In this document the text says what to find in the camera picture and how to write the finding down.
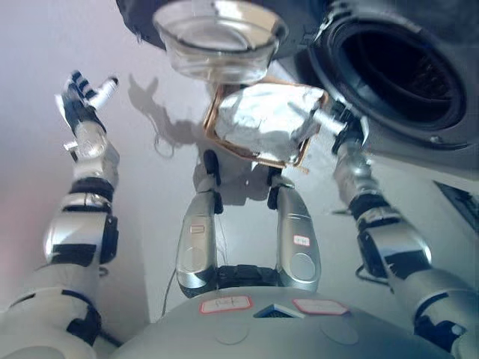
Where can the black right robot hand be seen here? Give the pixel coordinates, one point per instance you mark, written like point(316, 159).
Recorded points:
point(346, 121)

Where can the white machine plinth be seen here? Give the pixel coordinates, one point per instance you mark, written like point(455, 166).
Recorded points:
point(411, 164)

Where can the grey robot torso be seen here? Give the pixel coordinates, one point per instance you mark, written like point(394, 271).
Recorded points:
point(269, 333)

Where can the brown wicker laundry basket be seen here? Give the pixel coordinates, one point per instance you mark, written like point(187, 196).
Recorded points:
point(211, 123)

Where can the red bordered white label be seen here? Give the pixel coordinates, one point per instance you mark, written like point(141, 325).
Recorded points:
point(320, 306)
point(225, 304)

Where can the silver robot legs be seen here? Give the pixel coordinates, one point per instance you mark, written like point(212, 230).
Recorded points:
point(198, 239)

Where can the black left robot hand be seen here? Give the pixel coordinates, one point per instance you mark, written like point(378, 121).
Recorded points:
point(80, 99)

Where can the silver right robot leg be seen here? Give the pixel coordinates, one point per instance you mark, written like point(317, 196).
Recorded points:
point(295, 232)

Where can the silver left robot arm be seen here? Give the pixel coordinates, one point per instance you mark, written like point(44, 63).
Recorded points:
point(75, 232)

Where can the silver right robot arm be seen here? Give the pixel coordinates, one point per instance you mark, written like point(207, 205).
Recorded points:
point(389, 239)

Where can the round glass washing machine door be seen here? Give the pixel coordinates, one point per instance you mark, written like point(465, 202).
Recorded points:
point(217, 37)

